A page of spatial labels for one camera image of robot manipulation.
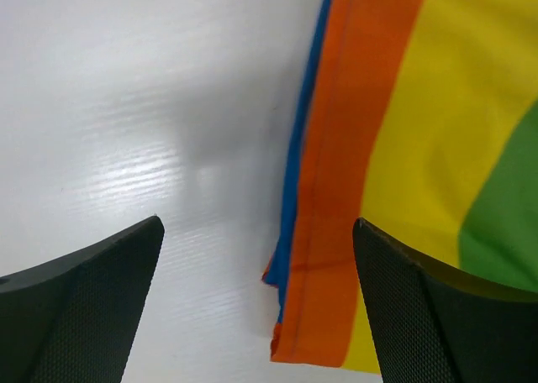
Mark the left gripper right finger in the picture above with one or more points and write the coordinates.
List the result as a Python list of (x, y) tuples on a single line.
[(431, 322)]

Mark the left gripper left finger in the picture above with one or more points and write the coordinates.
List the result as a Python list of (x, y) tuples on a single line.
[(74, 318)]

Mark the rainbow striped shorts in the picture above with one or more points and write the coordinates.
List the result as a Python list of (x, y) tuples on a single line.
[(421, 117)]

